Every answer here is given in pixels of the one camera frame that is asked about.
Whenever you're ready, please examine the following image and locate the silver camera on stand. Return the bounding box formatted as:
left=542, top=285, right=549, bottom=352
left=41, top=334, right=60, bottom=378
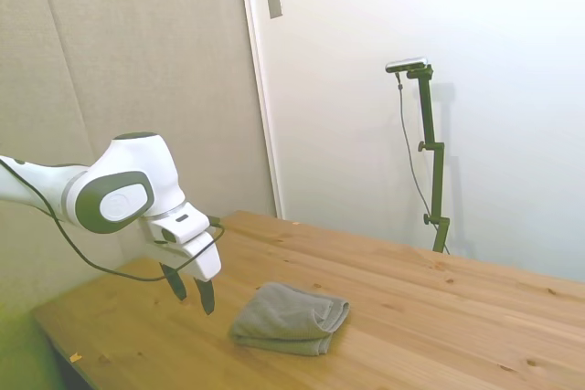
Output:
left=385, top=56, right=430, bottom=75

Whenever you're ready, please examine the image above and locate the grey towel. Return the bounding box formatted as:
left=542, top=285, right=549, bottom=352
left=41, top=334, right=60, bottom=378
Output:
left=228, top=281, right=352, bottom=358

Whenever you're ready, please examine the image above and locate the white door frame trim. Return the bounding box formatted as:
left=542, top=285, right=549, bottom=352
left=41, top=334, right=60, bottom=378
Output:
left=236, top=0, right=285, bottom=220

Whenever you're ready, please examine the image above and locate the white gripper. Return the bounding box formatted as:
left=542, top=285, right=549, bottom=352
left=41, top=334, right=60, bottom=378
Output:
left=139, top=219, right=223, bottom=317

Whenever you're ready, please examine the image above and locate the black jointed camera stand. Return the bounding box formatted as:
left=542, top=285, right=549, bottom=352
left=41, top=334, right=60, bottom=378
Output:
left=405, top=66, right=452, bottom=255

